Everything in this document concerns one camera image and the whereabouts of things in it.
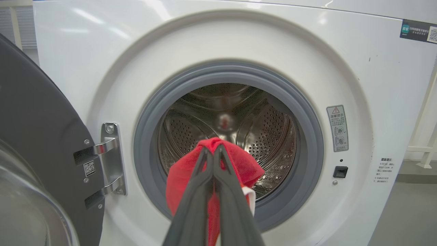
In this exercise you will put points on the dark washing machine door with glass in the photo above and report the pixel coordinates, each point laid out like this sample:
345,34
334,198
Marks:
34,102

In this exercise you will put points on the white front-load washing machine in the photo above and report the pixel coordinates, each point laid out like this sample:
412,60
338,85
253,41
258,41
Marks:
375,85

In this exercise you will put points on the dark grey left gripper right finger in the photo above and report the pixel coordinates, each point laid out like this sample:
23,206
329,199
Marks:
235,212

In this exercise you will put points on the white metal rack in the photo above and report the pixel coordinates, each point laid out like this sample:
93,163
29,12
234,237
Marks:
426,150

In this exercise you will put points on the red garment with white stripes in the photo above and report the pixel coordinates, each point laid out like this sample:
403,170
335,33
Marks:
181,181

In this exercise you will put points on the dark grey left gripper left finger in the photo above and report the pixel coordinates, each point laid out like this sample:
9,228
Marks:
194,212

